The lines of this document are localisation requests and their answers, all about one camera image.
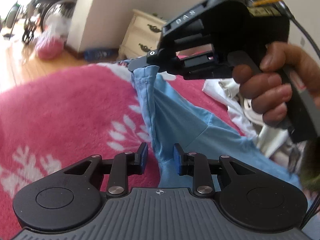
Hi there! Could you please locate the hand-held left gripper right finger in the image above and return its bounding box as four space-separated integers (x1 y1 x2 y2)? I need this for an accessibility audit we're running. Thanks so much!
173 144 255 197

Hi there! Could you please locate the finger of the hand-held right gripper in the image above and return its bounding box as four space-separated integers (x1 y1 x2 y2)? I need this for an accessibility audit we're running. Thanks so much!
127 49 180 75

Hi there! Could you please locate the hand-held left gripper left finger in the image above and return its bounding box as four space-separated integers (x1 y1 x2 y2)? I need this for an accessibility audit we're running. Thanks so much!
64 142 148 197

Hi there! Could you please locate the light blue printed t-shirt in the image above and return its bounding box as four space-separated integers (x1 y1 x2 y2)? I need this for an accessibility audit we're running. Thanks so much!
116 59 320 240

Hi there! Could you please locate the person's right hand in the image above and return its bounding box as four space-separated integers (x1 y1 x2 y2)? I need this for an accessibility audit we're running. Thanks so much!
232 42 320 128

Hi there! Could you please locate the cream nightstand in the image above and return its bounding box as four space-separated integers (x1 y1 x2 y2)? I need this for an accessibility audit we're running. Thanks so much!
117 9 170 60

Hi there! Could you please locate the blue plastic basket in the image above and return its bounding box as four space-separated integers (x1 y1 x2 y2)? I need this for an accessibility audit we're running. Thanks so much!
84 49 118 61

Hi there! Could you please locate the white thin garment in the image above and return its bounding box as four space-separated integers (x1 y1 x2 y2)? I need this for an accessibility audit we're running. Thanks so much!
202 77 265 140

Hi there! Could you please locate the red floral blanket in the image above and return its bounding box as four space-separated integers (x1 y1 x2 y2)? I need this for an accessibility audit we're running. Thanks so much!
0 60 253 240

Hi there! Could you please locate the plastic bag with pink contents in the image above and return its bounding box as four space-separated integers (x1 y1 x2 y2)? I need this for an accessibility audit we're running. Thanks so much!
35 17 71 60

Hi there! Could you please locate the wheelchair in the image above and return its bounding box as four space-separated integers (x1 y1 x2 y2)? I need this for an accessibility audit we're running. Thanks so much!
21 0 83 43

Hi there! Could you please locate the black cable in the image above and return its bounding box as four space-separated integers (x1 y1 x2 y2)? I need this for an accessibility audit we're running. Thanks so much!
275 0 320 55

